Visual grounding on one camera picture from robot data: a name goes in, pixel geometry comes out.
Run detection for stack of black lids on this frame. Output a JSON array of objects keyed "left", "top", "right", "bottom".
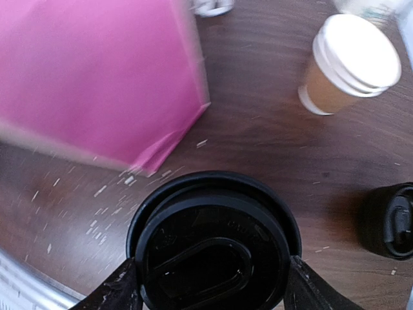
[{"left": 357, "top": 182, "right": 412, "bottom": 260}]

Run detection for stack of brown paper cups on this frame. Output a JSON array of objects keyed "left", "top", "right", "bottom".
[{"left": 297, "top": 14, "right": 401, "bottom": 116}]

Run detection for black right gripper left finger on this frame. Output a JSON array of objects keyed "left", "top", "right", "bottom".
[{"left": 70, "top": 258, "right": 142, "bottom": 310}]

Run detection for white stirrers in holder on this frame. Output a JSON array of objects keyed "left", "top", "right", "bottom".
[{"left": 192, "top": 0, "right": 235, "bottom": 17}]

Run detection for paper cakes bag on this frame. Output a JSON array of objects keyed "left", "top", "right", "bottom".
[{"left": 1, "top": 1, "right": 210, "bottom": 174}]

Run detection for white ceramic mug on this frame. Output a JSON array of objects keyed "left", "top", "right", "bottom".
[{"left": 333, "top": 0, "right": 404, "bottom": 26}]

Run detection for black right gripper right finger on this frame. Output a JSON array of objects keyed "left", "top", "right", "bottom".
[{"left": 283, "top": 256, "right": 362, "bottom": 310}]

